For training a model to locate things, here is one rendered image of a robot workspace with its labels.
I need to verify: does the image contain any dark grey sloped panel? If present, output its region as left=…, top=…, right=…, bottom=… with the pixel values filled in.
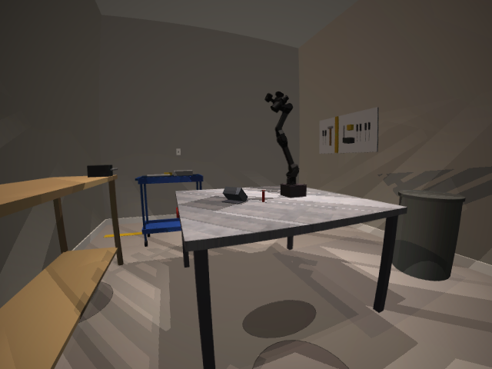
left=222, top=187, right=248, bottom=204

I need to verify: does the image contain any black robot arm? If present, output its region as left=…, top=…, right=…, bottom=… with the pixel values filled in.
left=271, top=91, right=300, bottom=185

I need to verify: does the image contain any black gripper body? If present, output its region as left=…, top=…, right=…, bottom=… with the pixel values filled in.
left=264, top=93, right=280, bottom=104

